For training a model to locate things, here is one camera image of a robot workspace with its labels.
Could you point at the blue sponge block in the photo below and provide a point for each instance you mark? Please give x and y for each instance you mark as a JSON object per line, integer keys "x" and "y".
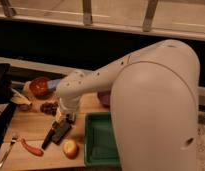
{"x": 52, "y": 84}

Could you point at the red sausage toy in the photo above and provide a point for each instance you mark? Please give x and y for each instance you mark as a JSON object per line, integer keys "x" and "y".
{"x": 33, "y": 150}

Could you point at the yellow red apple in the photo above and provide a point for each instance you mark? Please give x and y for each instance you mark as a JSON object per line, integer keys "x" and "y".
{"x": 70, "y": 149}

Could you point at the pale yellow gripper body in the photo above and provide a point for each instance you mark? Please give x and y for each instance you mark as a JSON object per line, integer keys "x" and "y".
{"x": 69, "y": 117}

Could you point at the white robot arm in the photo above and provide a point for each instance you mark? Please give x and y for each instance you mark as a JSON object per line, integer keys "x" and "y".
{"x": 153, "y": 103}

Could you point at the yellow banana toy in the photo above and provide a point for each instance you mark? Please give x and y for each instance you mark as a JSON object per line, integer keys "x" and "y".
{"x": 21, "y": 100}

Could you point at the purple bowl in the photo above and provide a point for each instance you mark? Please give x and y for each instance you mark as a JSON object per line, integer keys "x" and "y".
{"x": 104, "y": 98}

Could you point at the black object at left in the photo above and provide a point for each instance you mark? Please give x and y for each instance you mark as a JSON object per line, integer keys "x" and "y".
{"x": 5, "y": 95}

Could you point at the green plastic tray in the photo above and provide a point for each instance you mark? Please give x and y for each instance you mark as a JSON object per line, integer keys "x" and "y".
{"x": 99, "y": 143}

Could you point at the red bowl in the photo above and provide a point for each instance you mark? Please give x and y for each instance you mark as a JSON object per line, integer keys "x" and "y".
{"x": 39, "y": 86}

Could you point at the bunch of dark grapes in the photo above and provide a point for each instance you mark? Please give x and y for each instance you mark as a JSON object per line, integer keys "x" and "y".
{"x": 49, "y": 108}

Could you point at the silver fork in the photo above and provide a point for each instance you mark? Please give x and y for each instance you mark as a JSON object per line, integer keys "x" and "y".
{"x": 12, "y": 142}

